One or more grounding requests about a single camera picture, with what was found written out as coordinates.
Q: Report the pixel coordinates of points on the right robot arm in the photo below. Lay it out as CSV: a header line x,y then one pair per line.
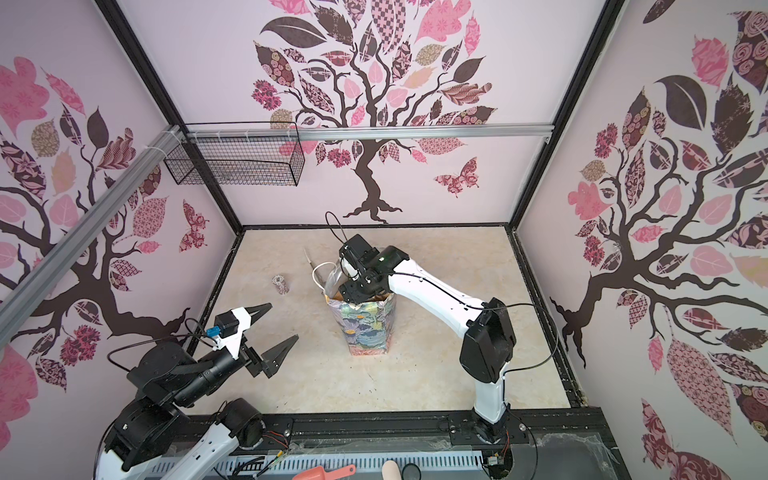
x,y
485,328

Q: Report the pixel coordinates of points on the small patterned cup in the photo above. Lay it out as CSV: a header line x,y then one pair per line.
x,y
280,284

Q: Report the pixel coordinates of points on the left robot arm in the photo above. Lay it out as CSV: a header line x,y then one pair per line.
x,y
168,381

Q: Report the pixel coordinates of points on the aluminium rail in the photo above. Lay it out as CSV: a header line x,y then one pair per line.
x,y
374,133
19,306

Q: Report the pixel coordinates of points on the pink plastic scoop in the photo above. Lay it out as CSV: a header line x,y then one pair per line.
x,y
320,473

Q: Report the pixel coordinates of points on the aluminium rail left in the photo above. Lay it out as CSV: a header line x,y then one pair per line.
x,y
19,306

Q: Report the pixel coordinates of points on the black wire basket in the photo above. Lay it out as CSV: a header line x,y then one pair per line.
x,y
260,153

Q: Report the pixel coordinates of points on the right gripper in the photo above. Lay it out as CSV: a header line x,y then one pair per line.
x,y
350,292

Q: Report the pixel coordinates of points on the colourful paper gift bag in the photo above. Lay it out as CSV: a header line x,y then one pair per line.
x,y
367,327

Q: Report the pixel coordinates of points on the metal kitchen tongs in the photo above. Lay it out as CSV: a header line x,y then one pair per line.
x,y
309,260

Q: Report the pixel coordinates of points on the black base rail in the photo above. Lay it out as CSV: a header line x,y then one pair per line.
x,y
459,427

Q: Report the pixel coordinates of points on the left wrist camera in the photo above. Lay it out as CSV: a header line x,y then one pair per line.
x,y
228,330

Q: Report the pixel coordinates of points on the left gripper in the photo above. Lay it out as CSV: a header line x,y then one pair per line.
x,y
275,358

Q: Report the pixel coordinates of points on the aluminium rail back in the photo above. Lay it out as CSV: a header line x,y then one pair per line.
x,y
374,133

